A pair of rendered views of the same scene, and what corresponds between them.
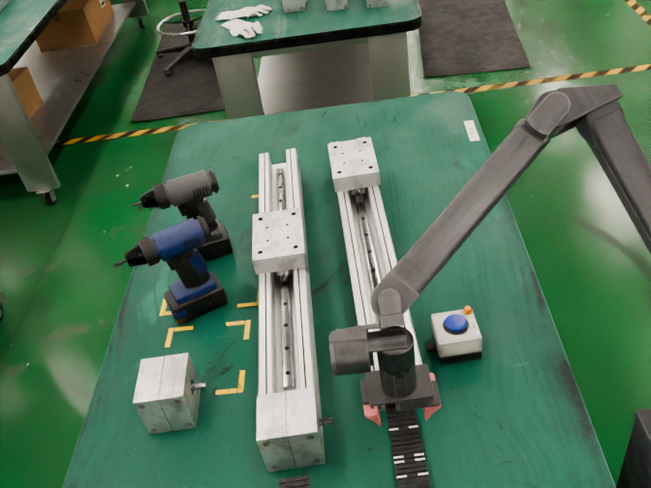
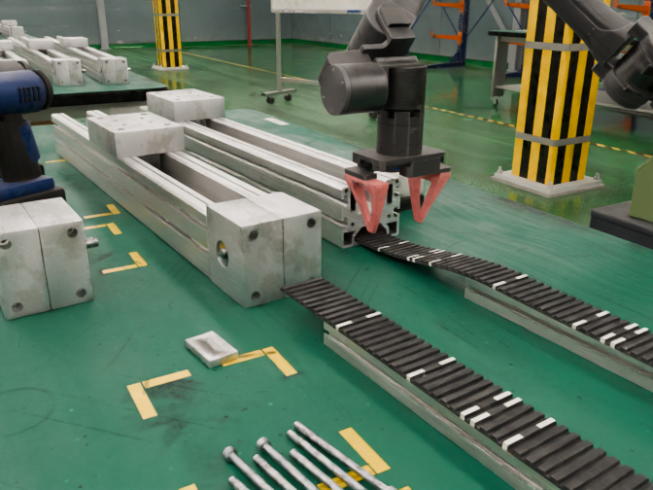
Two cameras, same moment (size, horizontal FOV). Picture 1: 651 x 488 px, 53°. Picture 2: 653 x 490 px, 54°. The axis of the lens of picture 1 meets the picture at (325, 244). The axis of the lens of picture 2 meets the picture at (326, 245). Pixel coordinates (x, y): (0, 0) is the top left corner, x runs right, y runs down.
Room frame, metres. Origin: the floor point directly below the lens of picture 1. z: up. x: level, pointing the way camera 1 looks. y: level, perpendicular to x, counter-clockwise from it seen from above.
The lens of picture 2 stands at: (0.07, 0.46, 1.10)
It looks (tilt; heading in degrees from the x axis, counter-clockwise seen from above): 21 degrees down; 324
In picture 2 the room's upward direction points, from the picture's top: straight up
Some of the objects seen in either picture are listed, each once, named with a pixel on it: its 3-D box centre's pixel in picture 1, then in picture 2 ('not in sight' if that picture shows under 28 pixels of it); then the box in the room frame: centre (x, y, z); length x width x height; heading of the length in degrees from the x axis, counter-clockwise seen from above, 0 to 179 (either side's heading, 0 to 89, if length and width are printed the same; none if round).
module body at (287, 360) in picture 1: (284, 260); (138, 170); (1.12, 0.10, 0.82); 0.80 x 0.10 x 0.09; 178
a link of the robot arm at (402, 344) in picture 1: (391, 350); (397, 87); (0.66, -0.07, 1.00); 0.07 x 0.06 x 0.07; 85
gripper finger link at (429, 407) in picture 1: (416, 401); (412, 189); (0.66, -0.10, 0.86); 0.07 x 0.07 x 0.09; 87
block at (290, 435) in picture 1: (297, 428); (273, 244); (0.67, 0.10, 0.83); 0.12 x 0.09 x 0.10; 88
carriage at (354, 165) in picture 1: (354, 167); (185, 110); (1.36, -0.10, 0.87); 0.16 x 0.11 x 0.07; 178
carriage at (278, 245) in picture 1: (280, 244); (135, 141); (1.12, 0.10, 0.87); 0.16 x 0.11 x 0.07; 178
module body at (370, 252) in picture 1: (368, 248); (239, 156); (1.11, -0.09, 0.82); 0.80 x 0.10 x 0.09; 178
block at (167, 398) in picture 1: (174, 392); (47, 253); (0.80, 0.32, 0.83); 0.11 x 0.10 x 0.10; 87
